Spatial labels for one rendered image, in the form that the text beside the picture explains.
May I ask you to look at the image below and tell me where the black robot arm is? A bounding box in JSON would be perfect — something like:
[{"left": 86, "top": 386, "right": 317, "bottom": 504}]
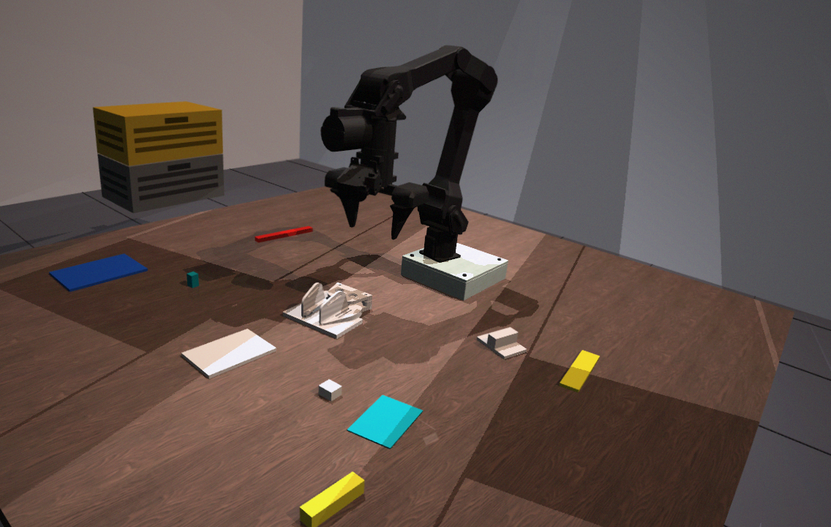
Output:
[{"left": 320, "top": 45, "right": 497, "bottom": 263}]

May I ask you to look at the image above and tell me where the teal flat plate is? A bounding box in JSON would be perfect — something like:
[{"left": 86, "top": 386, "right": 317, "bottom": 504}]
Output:
[{"left": 347, "top": 395, "right": 423, "bottom": 449}]

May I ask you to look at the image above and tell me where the yellow rectangular bar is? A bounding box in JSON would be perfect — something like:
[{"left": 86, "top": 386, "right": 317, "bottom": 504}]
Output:
[{"left": 299, "top": 472, "right": 364, "bottom": 527}]

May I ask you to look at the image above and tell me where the blue flat rectangular plate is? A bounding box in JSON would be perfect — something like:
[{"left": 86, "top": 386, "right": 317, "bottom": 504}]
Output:
[{"left": 49, "top": 253, "right": 148, "bottom": 292}]

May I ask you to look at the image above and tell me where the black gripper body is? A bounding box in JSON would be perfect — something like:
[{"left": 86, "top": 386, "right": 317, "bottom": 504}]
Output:
[{"left": 325, "top": 147, "right": 429, "bottom": 208}]

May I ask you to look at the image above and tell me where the red flat bar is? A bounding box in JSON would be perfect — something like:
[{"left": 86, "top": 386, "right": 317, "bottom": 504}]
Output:
[{"left": 255, "top": 226, "right": 313, "bottom": 242}]

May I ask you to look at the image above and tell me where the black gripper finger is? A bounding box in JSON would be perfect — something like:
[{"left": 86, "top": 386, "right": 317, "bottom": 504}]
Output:
[
  {"left": 331, "top": 188, "right": 359, "bottom": 228},
  {"left": 390, "top": 203, "right": 415, "bottom": 240}
]

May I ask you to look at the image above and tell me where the yellow flat bar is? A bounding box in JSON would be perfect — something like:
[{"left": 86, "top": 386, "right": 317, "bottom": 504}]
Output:
[{"left": 559, "top": 350, "right": 599, "bottom": 392}]

